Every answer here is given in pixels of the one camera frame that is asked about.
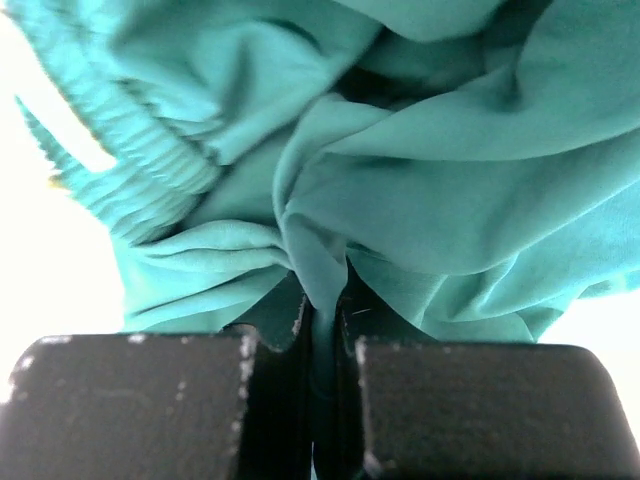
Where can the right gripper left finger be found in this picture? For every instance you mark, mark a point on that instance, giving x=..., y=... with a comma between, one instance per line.
x=230, y=405

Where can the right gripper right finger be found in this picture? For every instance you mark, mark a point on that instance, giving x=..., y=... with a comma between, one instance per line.
x=429, y=387

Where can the teal green shorts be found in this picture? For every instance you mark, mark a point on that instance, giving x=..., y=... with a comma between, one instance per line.
x=474, y=163

